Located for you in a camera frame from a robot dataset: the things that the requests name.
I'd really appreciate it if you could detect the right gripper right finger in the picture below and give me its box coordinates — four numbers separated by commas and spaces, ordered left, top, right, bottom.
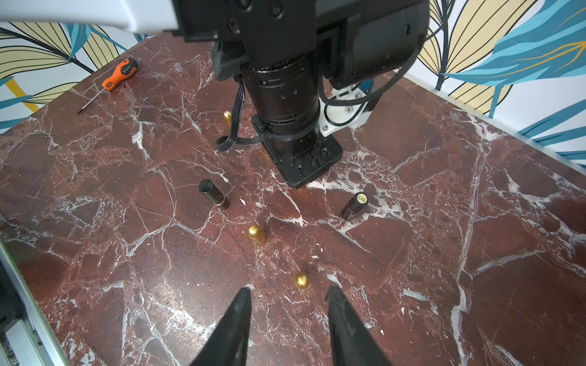
327, 286, 392, 366

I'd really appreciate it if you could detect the black lipstick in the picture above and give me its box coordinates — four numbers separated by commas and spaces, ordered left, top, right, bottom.
340, 192, 369, 221
198, 179, 230, 210

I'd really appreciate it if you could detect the black lipstick back right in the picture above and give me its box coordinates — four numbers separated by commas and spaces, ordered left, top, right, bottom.
340, 192, 369, 221

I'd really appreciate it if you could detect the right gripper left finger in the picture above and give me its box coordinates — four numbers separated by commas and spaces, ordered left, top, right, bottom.
191, 287, 252, 366

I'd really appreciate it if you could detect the orange handled screwdriver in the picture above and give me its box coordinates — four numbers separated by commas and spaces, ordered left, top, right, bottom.
77, 57, 139, 114

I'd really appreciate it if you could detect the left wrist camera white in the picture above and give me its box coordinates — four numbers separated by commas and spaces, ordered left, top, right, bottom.
318, 79, 380, 137

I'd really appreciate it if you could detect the aluminium frame rail front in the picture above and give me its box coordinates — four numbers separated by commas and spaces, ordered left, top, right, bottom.
1, 244, 70, 365

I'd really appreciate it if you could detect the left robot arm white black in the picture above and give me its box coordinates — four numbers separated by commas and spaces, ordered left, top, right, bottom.
1, 1, 430, 188

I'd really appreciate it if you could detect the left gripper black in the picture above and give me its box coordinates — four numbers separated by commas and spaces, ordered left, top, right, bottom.
262, 132, 343, 189

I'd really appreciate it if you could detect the black lipstick front left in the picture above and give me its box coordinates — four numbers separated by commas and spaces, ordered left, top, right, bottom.
198, 179, 230, 210

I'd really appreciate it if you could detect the gold lipstick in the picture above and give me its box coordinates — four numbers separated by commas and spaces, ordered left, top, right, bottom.
224, 111, 232, 131
248, 224, 266, 244
295, 272, 310, 290

